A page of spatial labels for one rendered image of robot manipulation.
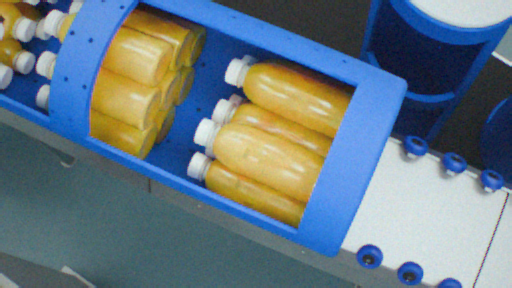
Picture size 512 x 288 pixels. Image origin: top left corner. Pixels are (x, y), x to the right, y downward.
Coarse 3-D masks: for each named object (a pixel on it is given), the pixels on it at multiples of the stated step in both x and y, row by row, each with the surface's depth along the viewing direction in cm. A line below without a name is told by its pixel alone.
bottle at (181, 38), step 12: (132, 12) 113; (144, 12) 114; (132, 24) 112; (144, 24) 112; (156, 24) 112; (168, 24) 112; (156, 36) 111; (168, 36) 111; (180, 36) 111; (192, 36) 115; (180, 48) 112; (180, 60) 115
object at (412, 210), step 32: (32, 128) 137; (96, 160) 135; (384, 160) 126; (416, 160) 126; (160, 192) 134; (384, 192) 125; (416, 192) 125; (448, 192) 124; (480, 192) 124; (224, 224) 133; (352, 224) 124; (384, 224) 123; (416, 224) 123; (448, 224) 123; (480, 224) 122; (320, 256) 127; (384, 256) 122; (416, 256) 122; (448, 256) 121; (480, 256) 121
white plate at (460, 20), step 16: (416, 0) 122; (432, 0) 122; (448, 0) 122; (464, 0) 121; (480, 0) 121; (496, 0) 121; (432, 16) 121; (448, 16) 121; (464, 16) 121; (480, 16) 121; (496, 16) 120
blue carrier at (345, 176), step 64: (64, 0) 130; (128, 0) 104; (192, 0) 107; (64, 64) 102; (320, 64) 101; (64, 128) 109; (192, 128) 126; (384, 128) 96; (192, 192) 107; (320, 192) 97
